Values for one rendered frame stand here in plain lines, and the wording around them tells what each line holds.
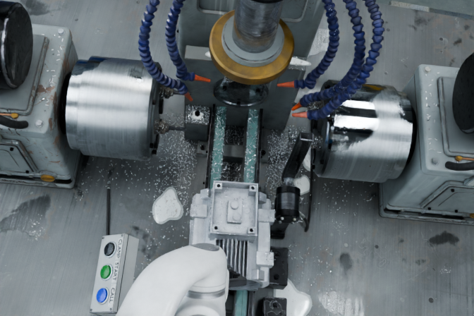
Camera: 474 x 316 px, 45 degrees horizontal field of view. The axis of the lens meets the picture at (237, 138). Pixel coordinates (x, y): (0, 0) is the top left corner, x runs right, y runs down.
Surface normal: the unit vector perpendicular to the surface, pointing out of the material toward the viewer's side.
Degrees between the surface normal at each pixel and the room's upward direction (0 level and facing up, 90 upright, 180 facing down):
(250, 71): 0
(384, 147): 43
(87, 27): 0
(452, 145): 0
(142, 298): 32
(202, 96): 90
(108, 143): 70
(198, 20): 90
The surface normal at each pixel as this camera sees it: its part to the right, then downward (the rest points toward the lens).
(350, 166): -0.04, 0.70
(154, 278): -0.31, -0.72
